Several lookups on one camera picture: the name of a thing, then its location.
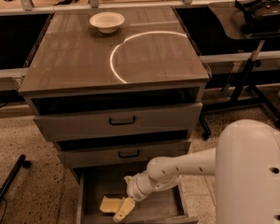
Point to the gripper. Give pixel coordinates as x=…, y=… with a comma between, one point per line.
x=133, y=188

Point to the yellow sponge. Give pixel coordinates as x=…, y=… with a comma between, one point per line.
x=110, y=205

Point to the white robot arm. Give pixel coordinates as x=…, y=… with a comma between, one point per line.
x=245, y=164

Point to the grey bottom drawer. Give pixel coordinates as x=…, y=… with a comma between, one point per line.
x=165, y=207

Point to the grey drawer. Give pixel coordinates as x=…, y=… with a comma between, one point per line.
x=119, y=122
x=165, y=207
x=98, y=156

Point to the grey middle drawer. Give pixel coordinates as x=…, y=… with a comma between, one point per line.
x=98, y=156

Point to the grey top drawer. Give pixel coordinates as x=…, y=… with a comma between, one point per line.
x=119, y=122

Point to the grey drawer cabinet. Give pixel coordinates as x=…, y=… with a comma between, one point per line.
x=148, y=61

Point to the black stand leg left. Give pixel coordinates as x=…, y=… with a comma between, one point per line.
x=20, y=163

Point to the dark side table on stand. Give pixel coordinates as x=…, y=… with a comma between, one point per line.
x=246, y=91

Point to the white bowl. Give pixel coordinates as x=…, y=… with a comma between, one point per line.
x=107, y=22

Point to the black VR headset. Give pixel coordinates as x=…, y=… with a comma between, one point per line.
x=261, y=15

